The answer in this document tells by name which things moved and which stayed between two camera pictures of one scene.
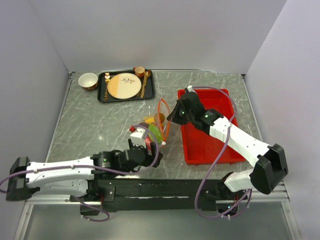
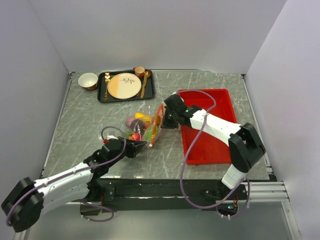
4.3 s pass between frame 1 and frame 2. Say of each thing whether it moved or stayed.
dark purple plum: moved
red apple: moved
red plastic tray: stayed
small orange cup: stayed
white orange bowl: stayed
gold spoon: stayed
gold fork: stayed
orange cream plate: stayed
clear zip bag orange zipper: moved
